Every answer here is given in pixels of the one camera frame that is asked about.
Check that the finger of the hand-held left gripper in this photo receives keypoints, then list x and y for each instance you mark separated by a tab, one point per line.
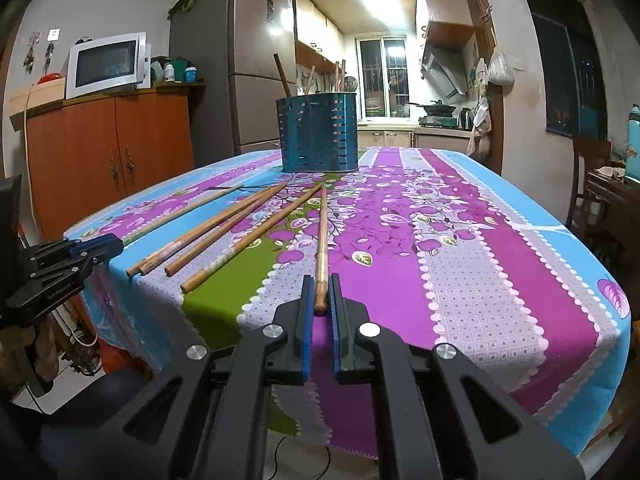
50	290
97	246

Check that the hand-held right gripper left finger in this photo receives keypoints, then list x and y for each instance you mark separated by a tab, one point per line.
306	330

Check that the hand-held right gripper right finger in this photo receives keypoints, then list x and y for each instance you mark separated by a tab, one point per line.
336	330

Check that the blue perforated utensil holder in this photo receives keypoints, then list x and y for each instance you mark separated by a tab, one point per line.
320	135

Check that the person's left hand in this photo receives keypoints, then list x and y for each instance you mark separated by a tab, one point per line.
50	347

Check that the thin wooden chopstick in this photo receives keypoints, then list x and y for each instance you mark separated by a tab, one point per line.
185	213

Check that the orange wooden cabinet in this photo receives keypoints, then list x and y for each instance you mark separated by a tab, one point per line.
100	150

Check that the beige box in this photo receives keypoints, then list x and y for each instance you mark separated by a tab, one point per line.
40	97

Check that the floral striped tablecloth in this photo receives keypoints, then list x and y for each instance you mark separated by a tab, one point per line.
450	260

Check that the red round object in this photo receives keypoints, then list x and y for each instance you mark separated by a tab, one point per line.
51	79

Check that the white microwave oven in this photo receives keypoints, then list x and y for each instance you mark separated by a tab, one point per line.
105	65

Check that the white bottle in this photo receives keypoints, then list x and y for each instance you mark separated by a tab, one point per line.
170	72

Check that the alarm clock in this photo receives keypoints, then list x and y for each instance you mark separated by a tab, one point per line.
84	40

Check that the dark green container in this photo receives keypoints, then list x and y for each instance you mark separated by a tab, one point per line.
179	66

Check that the lower kitchen cabinets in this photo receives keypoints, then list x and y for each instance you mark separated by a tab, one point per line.
390	138

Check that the gas stove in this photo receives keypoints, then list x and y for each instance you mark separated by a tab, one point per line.
440	121

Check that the grey refrigerator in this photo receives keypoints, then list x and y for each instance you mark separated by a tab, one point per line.
250	60

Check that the black wok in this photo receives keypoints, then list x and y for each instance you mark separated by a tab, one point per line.
437	109

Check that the electric kettle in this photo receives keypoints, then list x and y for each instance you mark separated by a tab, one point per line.
466	119

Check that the hanging kitchen cloth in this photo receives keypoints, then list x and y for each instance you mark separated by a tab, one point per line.
480	125

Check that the kitchen window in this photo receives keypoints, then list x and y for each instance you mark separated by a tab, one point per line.
372	75

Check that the range hood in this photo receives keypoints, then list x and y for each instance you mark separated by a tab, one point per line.
442	70

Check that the long upper kitchen cabinet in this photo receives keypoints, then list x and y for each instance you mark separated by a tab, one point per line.
312	35

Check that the hanging plastic bag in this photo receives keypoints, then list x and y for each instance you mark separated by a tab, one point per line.
500	69

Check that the wooden chair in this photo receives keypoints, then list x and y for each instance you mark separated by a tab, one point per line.
590	152

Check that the upper cabinet above hood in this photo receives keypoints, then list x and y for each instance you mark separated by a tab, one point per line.
445	15

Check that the dark window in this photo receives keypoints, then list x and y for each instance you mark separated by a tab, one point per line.
565	70

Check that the teal water bottle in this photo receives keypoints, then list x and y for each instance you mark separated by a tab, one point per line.
634	135

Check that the wall hook with keys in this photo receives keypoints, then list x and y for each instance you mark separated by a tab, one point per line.
50	45
31	52

